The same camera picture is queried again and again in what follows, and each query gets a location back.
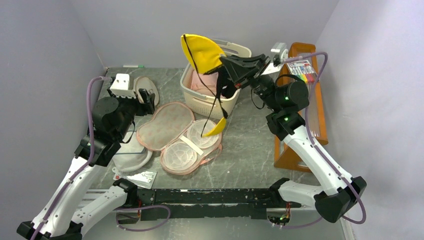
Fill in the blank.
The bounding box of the pack of coloured markers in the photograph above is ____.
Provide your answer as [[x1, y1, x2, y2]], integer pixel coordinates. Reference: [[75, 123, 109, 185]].
[[285, 59, 318, 85]]

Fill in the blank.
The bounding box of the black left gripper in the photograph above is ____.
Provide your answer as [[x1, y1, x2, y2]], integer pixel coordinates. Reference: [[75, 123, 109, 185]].
[[106, 85, 155, 140]]

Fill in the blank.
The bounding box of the yellow bra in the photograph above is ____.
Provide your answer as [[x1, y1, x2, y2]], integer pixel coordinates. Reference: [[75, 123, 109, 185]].
[[181, 33, 229, 138]]

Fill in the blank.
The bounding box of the clear plastic packet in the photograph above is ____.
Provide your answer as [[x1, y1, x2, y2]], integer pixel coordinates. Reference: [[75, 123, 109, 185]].
[[112, 167, 158, 189]]

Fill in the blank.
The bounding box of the cream plastic laundry basket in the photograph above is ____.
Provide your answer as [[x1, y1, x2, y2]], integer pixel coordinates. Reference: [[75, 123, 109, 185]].
[[180, 38, 252, 120]]

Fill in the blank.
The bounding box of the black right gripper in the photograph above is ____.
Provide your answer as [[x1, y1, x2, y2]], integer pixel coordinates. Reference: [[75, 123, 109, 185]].
[[220, 54, 281, 112]]

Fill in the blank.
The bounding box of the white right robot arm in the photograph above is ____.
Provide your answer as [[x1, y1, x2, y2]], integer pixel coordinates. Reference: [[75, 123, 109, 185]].
[[219, 54, 367, 223]]

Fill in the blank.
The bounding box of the beige mesh laundry bag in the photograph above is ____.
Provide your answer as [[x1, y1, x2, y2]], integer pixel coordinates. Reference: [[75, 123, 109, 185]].
[[134, 76, 160, 107]]

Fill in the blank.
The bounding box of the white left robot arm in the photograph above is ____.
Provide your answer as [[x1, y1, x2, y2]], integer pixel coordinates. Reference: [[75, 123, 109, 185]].
[[16, 88, 156, 240]]

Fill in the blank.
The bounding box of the tulip print mesh laundry bag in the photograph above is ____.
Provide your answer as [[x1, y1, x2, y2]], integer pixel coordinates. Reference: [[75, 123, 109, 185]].
[[136, 102, 223, 175]]

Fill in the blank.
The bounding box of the green capped white marker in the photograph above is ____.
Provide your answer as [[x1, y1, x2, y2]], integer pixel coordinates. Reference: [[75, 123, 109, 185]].
[[122, 65, 145, 69]]

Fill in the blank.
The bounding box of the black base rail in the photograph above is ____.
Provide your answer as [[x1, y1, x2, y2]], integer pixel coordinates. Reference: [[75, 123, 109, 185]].
[[122, 188, 301, 221]]

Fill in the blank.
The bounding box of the white round mesh laundry bag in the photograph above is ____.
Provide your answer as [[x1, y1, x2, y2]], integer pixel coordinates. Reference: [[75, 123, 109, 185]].
[[112, 131, 153, 173]]

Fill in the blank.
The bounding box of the orange wooden rack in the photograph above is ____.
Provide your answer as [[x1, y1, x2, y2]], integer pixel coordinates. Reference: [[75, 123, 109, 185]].
[[273, 42, 329, 173]]

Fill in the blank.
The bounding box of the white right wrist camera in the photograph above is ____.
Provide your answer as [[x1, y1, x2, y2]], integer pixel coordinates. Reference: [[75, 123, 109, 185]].
[[262, 42, 289, 75]]

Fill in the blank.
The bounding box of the black garment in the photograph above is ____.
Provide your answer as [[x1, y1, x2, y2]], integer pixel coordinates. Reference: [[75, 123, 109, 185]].
[[216, 75, 238, 99]]

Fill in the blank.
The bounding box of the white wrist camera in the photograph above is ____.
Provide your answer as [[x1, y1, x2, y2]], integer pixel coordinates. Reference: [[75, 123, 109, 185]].
[[109, 73, 136, 99], [262, 42, 289, 75]]

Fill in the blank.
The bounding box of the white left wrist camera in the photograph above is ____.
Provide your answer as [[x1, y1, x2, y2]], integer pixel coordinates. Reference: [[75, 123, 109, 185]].
[[109, 73, 136, 99]]

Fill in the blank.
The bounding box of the pink garment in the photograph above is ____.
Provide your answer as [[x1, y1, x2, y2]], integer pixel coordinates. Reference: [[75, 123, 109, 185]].
[[190, 70, 219, 97]]

